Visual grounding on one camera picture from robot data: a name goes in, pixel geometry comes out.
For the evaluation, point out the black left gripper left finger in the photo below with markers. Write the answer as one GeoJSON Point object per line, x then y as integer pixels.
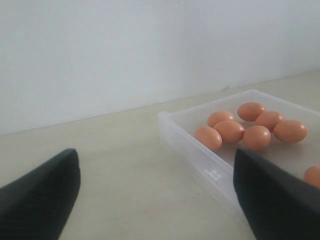
{"type": "Point", "coordinates": [37, 205]}

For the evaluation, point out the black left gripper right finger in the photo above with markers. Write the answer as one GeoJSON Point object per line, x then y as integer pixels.
{"type": "Point", "coordinates": [276, 204]}

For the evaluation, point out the clear plastic box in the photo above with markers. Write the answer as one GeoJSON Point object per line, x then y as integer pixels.
{"type": "Point", "coordinates": [214, 170]}

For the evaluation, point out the brown egg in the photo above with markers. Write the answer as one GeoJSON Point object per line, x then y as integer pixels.
{"type": "Point", "coordinates": [290, 131]}
{"type": "Point", "coordinates": [312, 176]}
{"type": "Point", "coordinates": [230, 131]}
{"type": "Point", "coordinates": [256, 138]}
{"type": "Point", "coordinates": [269, 119]}
{"type": "Point", "coordinates": [209, 137]}
{"type": "Point", "coordinates": [219, 116]}
{"type": "Point", "coordinates": [250, 111]}

